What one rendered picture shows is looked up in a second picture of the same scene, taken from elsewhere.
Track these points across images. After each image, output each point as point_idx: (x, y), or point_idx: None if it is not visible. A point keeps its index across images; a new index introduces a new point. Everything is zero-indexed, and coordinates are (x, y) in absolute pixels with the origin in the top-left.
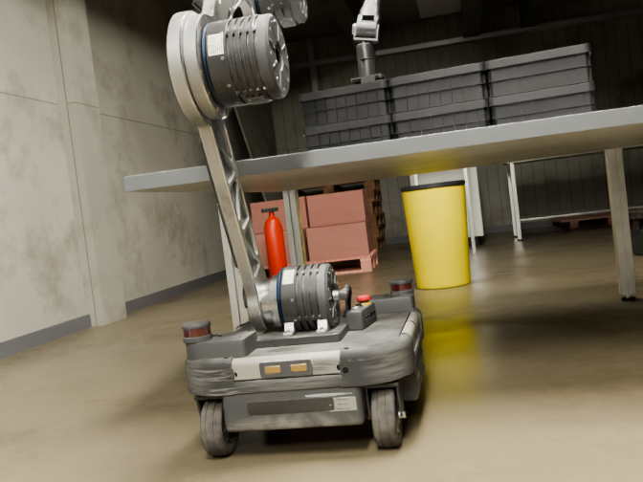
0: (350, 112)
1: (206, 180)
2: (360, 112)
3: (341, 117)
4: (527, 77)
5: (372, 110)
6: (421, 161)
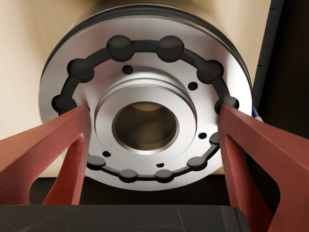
0: (83, 201)
1: None
2: (130, 194)
3: (40, 190)
4: None
5: (189, 193)
6: None
